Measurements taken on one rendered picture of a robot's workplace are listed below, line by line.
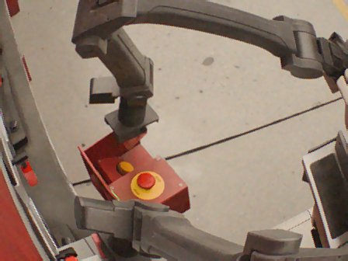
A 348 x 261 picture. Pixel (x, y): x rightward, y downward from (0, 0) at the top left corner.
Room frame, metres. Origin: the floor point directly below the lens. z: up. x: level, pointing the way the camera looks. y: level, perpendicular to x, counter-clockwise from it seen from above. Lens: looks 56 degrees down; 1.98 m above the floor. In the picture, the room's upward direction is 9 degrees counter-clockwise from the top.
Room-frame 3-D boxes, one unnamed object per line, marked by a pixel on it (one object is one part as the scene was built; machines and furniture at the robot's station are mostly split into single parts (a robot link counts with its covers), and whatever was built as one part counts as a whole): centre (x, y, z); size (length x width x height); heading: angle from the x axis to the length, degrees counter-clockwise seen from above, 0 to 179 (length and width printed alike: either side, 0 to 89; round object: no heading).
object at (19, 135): (0.90, 0.44, 0.89); 0.30 x 0.05 x 0.03; 22
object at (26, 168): (0.49, 0.27, 1.20); 0.04 x 0.02 x 0.10; 112
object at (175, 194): (0.71, 0.10, 0.75); 0.20 x 0.16 x 0.18; 28
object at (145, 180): (0.68, 0.07, 0.79); 0.04 x 0.04 x 0.04
